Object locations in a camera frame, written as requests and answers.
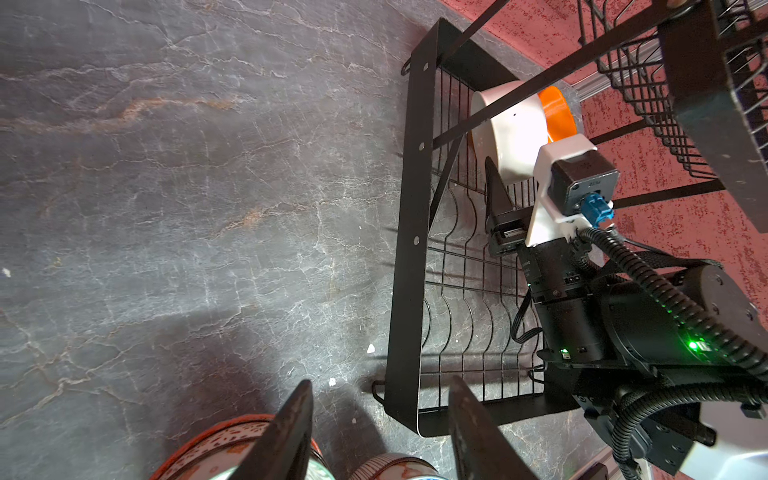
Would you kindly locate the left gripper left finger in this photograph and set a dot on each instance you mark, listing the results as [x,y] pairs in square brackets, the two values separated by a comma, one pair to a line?
[284,450]

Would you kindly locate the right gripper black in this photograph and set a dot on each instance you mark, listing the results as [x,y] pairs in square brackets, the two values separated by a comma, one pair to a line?
[555,270]

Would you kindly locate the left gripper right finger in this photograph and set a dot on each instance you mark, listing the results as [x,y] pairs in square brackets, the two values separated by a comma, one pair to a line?
[480,449]

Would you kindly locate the white pink bowl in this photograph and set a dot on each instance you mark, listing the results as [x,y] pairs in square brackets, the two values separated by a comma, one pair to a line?
[513,139]

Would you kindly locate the green patterned ceramic bowl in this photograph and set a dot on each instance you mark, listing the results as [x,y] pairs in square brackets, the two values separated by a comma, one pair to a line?
[218,451]

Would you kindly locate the orange plastic bowl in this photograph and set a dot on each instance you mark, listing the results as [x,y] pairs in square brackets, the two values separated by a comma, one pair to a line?
[560,121]

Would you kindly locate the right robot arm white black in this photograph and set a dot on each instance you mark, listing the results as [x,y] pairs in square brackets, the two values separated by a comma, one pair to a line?
[665,355]

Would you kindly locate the right corner aluminium profile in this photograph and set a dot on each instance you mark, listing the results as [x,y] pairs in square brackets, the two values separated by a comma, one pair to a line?
[596,82]

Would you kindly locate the black wire dish rack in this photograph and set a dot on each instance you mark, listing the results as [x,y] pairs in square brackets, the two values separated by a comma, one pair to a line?
[695,75]

